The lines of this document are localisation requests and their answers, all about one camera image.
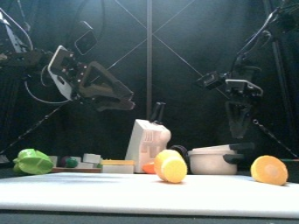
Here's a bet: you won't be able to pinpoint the white toy pot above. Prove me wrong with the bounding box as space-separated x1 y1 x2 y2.
187 145 239 176

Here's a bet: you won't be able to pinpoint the black pot handle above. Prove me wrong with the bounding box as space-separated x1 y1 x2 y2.
221 142 257 165

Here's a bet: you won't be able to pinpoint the white cutting board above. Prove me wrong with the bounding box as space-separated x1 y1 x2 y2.
0 171 299 220

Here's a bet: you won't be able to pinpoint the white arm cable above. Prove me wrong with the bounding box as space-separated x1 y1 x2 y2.
22 65 75 106

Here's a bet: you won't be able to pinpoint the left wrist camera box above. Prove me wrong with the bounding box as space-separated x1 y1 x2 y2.
72 21 99 56

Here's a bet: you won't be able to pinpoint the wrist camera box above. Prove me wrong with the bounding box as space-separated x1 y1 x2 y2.
72 21 99 56
195 71 228 90

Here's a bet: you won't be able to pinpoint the black ring-shaped toy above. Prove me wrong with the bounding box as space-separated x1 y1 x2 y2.
169 144 192 169

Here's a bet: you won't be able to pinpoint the brown wooden tray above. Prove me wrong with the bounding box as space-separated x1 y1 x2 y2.
51 166 103 174

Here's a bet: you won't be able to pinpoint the diagonal metal brace rod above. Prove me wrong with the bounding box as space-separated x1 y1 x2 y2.
0 104 65 156
251 118 299 160

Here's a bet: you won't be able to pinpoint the yellow topped white block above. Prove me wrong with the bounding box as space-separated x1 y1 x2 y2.
100 158 136 175

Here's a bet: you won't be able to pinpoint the green bell pepper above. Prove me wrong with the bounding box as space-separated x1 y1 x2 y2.
12 148 55 176

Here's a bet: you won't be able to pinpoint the black toy knife handles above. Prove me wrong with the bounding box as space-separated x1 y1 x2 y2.
148 101 167 124

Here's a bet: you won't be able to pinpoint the vertical metal frame pole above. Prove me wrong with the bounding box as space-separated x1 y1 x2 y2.
145 0 153 120

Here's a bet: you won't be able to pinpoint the green toy ball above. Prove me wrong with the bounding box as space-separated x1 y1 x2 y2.
64 157 80 169

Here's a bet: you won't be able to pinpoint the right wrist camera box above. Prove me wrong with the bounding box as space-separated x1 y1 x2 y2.
195 71 228 90

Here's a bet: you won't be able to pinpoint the yellow lemon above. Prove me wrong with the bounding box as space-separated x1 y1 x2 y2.
153 149 189 185

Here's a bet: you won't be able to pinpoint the orange toy food piece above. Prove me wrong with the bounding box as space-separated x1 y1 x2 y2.
141 161 157 175

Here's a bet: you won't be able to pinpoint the purple toy ball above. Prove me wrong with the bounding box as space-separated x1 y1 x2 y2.
57 155 72 169

